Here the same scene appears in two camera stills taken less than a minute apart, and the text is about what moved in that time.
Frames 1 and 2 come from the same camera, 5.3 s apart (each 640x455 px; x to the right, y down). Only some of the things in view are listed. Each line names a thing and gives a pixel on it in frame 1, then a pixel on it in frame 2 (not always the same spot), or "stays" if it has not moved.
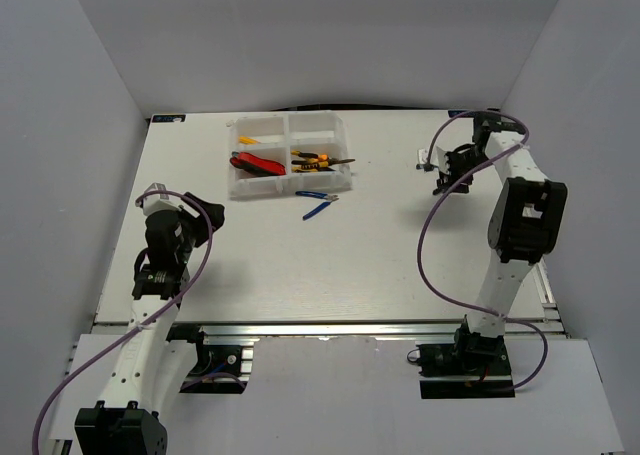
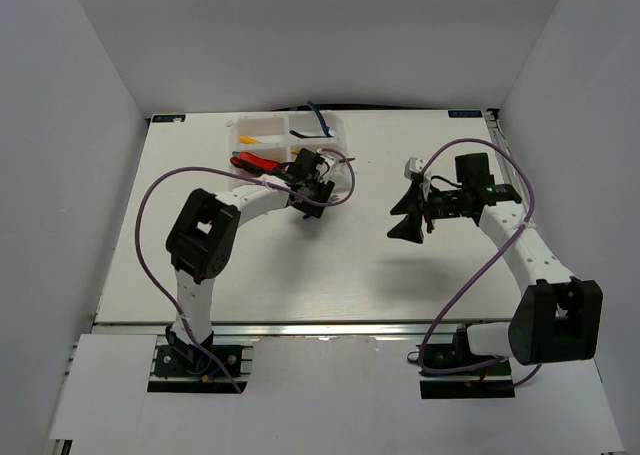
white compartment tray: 308,144 stays
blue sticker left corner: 168,118 stays
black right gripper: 446,181 → 414,204
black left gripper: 201,222 → 316,207
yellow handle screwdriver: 247,140 stays
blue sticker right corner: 452,113 stays
